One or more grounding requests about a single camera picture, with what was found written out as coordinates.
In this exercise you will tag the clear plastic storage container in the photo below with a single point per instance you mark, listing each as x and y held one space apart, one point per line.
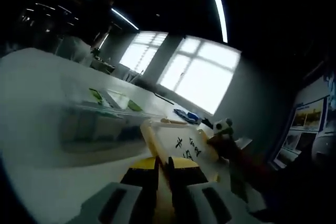
92 129

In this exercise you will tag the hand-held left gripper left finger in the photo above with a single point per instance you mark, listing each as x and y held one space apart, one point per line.
139 179

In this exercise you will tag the person's right hand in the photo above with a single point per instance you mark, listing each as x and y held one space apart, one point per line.
223 145

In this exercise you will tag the long curved ceiling light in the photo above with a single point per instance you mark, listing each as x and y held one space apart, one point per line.
219 6

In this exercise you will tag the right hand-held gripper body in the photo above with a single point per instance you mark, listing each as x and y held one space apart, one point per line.
218 127

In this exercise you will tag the window with blinds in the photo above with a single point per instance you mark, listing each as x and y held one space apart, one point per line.
141 51

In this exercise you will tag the small blue box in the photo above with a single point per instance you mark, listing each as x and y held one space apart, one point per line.
193 116

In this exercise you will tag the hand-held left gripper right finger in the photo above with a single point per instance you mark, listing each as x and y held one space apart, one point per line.
186 176

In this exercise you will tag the thin black bar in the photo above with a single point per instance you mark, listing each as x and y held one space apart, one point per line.
164 98

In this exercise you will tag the black crumpled object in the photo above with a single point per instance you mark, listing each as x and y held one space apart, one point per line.
208 122

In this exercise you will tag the wall poster board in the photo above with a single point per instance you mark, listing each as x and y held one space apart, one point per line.
307 113

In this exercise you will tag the large bright window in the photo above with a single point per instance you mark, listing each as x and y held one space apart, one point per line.
204 77

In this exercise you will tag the green potted plant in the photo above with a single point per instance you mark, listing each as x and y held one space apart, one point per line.
95 51

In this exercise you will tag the blue cloth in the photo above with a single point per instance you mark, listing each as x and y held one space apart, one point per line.
181 113

